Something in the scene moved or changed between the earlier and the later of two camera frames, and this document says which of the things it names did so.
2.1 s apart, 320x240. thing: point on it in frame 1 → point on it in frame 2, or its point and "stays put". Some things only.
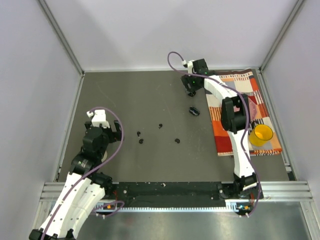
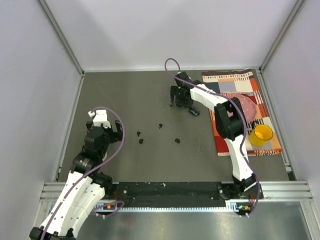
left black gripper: (115, 135) stays put
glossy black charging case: (194, 111) stays put
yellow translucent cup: (260, 134) stays put
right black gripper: (186, 80) → (174, 91)
